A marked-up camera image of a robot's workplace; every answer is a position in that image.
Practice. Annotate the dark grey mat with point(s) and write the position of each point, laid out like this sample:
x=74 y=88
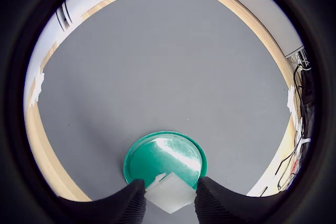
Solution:
x=157 y=64

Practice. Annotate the round green lid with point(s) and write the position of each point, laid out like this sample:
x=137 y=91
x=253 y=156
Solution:
x=147 y=161

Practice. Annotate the white tape piece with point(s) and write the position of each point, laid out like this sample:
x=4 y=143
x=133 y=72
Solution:
x=291 y=103
x=39 y=85

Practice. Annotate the small white plastic terminal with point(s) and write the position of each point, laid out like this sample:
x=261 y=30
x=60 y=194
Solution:
x=170 y=192

